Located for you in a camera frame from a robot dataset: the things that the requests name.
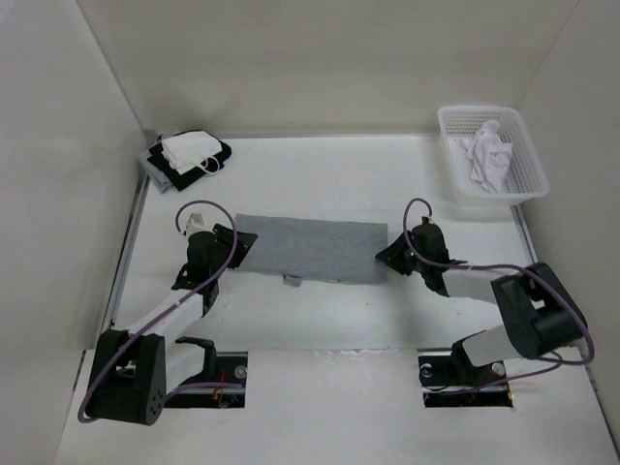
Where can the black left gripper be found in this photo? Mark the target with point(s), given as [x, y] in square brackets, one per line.
[225, 236]

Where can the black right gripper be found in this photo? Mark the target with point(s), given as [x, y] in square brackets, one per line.
[391, 256]

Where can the grey tank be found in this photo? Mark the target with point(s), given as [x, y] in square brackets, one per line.
[326, 251]
[156, 176]

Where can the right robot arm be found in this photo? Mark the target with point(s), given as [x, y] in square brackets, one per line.
[538, 315]

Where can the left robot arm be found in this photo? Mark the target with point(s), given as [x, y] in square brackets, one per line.
[151, 365]

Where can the folded white tank top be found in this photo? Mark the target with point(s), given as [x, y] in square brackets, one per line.
[193, 150]

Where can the folded grey tank top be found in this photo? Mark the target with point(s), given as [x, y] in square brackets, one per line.
[156, 176]

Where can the folded black tank top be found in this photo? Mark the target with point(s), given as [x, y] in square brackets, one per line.
[183, 181]

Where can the white tank top in basket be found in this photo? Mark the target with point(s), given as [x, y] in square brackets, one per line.
[490, 158]

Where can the white plastic basket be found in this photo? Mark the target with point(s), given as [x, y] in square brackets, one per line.
[525, 178]

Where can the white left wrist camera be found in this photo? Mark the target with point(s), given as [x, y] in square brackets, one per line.
[195, 224]

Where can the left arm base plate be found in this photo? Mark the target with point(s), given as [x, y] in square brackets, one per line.
[227, 377]

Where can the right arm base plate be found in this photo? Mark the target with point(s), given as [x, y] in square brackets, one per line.
[448, 383]

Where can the left aluminium table rail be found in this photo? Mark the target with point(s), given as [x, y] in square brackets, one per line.
[121, 258]

